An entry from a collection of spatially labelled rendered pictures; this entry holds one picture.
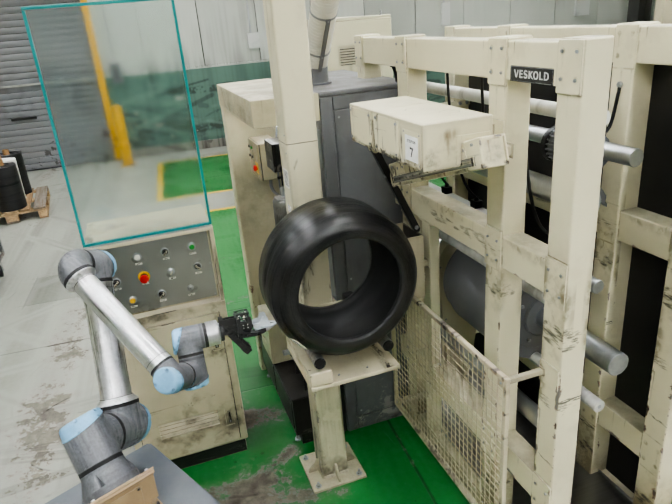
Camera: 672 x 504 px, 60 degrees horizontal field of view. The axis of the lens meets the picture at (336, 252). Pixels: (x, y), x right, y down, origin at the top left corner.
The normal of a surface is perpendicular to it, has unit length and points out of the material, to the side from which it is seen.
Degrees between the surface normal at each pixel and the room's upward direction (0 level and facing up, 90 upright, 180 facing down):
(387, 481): 0
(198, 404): 90
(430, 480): 0
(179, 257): 90
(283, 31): 90
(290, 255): 61
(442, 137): 90
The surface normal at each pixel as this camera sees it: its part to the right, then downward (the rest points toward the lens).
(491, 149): 0.29, 0.03
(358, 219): 0.30, -0.47
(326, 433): 0.32, 0.33
